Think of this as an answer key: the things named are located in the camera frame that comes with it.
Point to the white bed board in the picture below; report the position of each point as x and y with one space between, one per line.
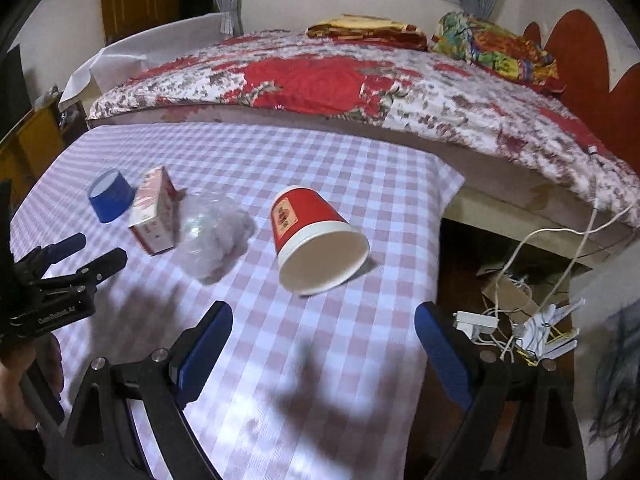
125 55

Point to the wooden cabinet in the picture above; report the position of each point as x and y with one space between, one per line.
30 150

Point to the pink checkered tablecloth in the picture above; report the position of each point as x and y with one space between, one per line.
300 160

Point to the red scalloped headboard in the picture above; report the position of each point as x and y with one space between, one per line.
585 45

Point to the red floral bedspread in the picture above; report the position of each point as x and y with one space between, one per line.
325 80

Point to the person's left hand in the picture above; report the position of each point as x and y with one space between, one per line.
15 385

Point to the colourful patterned pillow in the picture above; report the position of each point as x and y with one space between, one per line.
490 45

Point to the wooden door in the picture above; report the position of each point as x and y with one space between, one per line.
140 0

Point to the folded yellow red blanket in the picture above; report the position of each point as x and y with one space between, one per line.
365 27

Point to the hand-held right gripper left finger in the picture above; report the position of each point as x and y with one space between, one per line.
207 350

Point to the white charger plug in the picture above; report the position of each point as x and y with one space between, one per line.
475 321

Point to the small blue cup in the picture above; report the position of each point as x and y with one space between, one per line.
112 200

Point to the red paper cup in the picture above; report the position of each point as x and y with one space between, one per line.
305 220

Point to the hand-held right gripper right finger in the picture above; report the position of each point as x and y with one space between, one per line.
442 355

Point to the clear plastic wrap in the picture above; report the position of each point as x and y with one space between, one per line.
210 240

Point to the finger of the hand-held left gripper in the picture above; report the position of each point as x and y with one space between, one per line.
102 265
67 245

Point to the pink white carton box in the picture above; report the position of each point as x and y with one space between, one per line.
150 210

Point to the beige bed frame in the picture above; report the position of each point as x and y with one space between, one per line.
500 215

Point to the cardboard piece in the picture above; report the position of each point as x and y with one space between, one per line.
505 290

